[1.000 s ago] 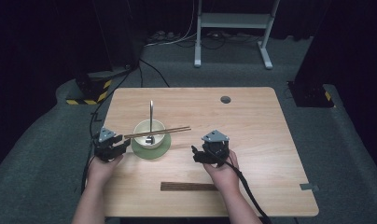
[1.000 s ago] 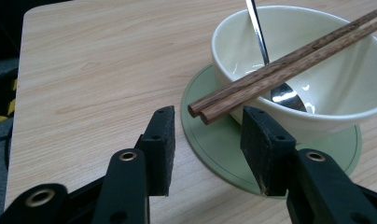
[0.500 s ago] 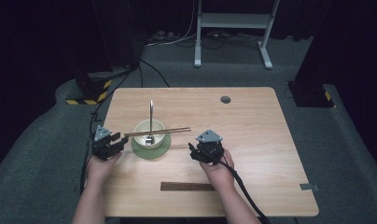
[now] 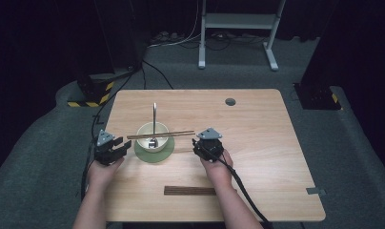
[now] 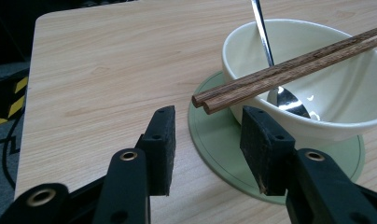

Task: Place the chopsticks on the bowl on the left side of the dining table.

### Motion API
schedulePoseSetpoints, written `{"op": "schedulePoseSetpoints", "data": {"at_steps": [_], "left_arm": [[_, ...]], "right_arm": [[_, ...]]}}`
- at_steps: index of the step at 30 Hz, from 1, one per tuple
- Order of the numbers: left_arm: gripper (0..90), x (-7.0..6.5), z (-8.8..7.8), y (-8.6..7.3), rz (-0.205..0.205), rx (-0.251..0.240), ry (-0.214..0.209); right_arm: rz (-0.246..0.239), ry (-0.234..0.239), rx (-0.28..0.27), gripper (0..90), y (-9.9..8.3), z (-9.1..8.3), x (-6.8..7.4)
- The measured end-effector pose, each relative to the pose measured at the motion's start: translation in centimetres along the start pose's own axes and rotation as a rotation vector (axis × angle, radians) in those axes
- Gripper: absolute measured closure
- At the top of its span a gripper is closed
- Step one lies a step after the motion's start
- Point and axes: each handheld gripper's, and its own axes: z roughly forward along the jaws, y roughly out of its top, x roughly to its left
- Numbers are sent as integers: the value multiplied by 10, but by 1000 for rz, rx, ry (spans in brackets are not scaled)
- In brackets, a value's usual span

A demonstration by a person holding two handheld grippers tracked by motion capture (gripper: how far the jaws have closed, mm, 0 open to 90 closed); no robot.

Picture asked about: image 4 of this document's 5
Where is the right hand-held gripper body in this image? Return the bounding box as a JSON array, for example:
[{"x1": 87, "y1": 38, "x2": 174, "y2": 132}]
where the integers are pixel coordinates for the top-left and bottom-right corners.
[{"x1": 192, "y1": 127, "x2": 225, "y2": 163}]

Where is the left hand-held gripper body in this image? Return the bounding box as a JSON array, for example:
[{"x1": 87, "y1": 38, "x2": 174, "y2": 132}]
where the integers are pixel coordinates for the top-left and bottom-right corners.
[{"x1": 93, "y1": 129, "x2": 128, "y2": 167}]

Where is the cream ceramic bowl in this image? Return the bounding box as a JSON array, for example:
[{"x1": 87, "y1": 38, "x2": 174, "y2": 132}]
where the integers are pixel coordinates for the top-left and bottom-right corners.
[{"x1": 135, "y1": 121, "x2": 171, "y2": 154}]

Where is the single brown wooden chopstick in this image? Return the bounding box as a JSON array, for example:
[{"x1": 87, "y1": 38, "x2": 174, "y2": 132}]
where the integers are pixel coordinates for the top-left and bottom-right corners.
[
  {"x1": 127, "y1": 132, "x2": 196, "y2": 140},
  {"x1": 127, "y1": 130, "x2": 195, "y2": 138}
]

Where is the round green coaster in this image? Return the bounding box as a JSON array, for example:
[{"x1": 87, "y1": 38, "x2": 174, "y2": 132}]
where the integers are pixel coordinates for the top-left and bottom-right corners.
[{"x1": 133, "y1": 136, "x2": 176, "y2": 164}]

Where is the metal spoon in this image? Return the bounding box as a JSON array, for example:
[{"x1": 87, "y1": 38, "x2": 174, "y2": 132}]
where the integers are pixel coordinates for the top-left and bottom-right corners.
[{"x1": 148, "y1": 102, "x2": 159, "y2": 149}]

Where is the row of brown wooden chopsticks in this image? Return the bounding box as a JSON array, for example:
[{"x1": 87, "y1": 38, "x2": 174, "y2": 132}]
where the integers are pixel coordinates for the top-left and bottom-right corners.
[{"x1": 163, "y1": 185, "x2": 217, "y2": 197}]

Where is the person's left hand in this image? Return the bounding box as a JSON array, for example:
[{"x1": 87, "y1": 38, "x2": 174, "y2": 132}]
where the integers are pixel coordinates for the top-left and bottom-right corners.
[{"x1": 87, "y1": 156, "x2": 126, "y2": 193}]

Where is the person's right hand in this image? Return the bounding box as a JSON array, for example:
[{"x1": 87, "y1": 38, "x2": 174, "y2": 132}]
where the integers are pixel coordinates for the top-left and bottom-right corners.
[{"x1": 199, "y1": 149, "x2": 234, "y2": 193}]

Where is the black yellow striped stand base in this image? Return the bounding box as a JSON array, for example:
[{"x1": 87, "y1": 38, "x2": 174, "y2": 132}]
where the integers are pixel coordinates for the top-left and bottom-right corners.
[{"x1": 67, "y1": 73, "x2": 116, "y2": 109}]

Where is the power strip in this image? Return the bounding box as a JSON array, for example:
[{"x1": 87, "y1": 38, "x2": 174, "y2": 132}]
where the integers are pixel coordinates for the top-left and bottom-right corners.
[{"x1": 150, "y1": 31, "x2": 186, "y2": 45}]

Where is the grey tape piece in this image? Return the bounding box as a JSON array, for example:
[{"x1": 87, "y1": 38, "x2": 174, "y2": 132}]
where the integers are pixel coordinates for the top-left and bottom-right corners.
[{"x1": 305, "y1": 186, "x2": 328, "y2": 197}]

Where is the white metal stand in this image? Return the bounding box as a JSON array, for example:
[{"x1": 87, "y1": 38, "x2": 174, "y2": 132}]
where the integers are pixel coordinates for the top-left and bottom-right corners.
[{"x1": 197, "y1": 0, "x2": 287, "y2": 72}]

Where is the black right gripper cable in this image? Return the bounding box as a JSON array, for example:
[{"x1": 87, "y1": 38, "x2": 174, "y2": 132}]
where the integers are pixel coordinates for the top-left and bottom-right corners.
[{"x1": 199, "y1": 144, "x2": 274, "y2": 229}]

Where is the black floor cable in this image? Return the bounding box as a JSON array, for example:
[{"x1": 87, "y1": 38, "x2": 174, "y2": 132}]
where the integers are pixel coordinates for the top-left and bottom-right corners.
[{"x1": 141, "y1": 59, "x2": 174, "y2": 91}]

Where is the white floor cable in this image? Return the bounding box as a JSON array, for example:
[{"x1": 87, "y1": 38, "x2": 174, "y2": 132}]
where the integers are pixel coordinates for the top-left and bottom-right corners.
[{"x1": 147, "y1": 0, "x2": 204, "y2": 50}]

